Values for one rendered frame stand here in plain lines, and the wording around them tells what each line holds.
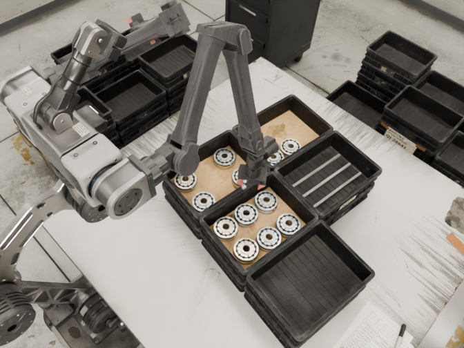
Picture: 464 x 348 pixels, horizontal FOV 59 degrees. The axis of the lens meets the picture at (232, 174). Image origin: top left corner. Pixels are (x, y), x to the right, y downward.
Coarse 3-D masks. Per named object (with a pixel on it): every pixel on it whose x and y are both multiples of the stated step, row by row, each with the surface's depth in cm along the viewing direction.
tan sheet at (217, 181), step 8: (208, 160) 195; (240, 160) 196; (200, 168) 192; (208, 168) 193; (216, 168) 193; (232, 168) 193; (200, 176) 190; (208, 176) 190; (216, 176) 190; (224, 176) 190; (200, 184) 187; (208, 184) 188; (216, 184) 188; (224, 184) 188; (232, 184) 188; (192, 192) 185; (216, 192) 185; (224, 192) 185; (216, 200) 183
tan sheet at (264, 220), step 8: (280, 200) 184; (280, 208) 182; (288, 208) 182; (224, 216) 178; (232, 216) 178; (264, 216) 179; (272, 216) 179; (256, 224) 176; (264, 224) 177; (272, 224) 177; (288, 224) 177; (304, 224) 177; (240, 232) 174; (248, 232) 174; (256, 232) 174; (232, 240) 172; (232, 248) 170; (248, 264) 166
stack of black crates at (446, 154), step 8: (456, 136) 261; (448, 144) 255; (456, 144) 265; (440, 152) 248; (448, 152) 262; (456, 152) 262; (432, 160) 252; (440, 160) 246; (448, 160) 258; (456, 160) 258; (440, 168) 251; (448, 168) 246; (456, 168) 241; (448, 176) 249; (456, 176) 245
